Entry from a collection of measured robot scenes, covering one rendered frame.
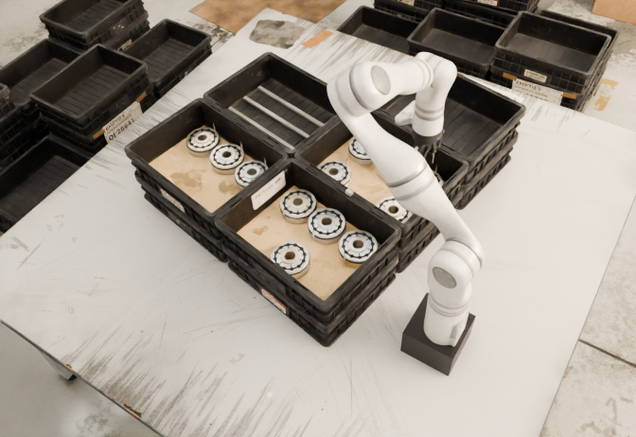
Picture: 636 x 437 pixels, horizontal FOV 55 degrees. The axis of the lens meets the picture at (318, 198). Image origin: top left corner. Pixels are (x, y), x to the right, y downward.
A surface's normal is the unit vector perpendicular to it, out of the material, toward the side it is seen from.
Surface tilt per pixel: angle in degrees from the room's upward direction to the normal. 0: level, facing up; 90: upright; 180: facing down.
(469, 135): 0
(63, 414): 0
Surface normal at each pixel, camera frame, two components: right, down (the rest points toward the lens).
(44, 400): -0.04, -0.64
